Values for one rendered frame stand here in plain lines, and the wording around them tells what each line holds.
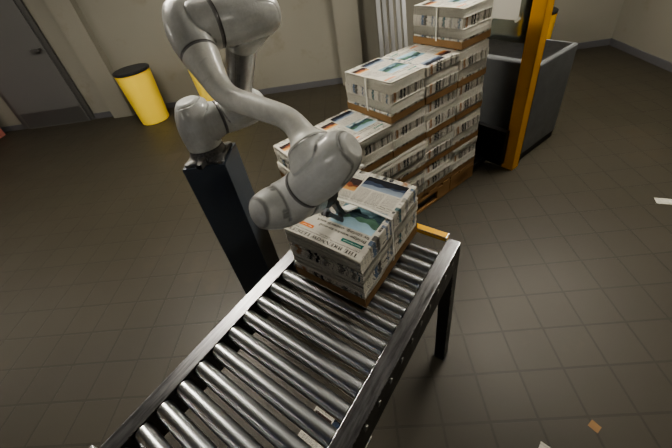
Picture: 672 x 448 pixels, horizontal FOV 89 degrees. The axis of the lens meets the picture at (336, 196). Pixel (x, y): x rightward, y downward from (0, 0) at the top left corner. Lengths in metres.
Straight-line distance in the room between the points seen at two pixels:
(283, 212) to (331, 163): 0.16
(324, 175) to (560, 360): 1.65
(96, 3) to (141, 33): 0.55
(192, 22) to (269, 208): 0.54
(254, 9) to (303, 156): 0.51
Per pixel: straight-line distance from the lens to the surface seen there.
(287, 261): 1.31
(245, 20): 1.07
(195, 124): 1.55
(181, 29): 1.04
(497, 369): 1.98
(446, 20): 2.34
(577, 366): 2.10
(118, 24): 5.57
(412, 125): 2.14
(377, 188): 1.17
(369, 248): 0.98
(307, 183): 0.70
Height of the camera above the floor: 1.75
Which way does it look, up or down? 38 degrees down
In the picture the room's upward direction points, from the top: 10 degrees counter-clockwise
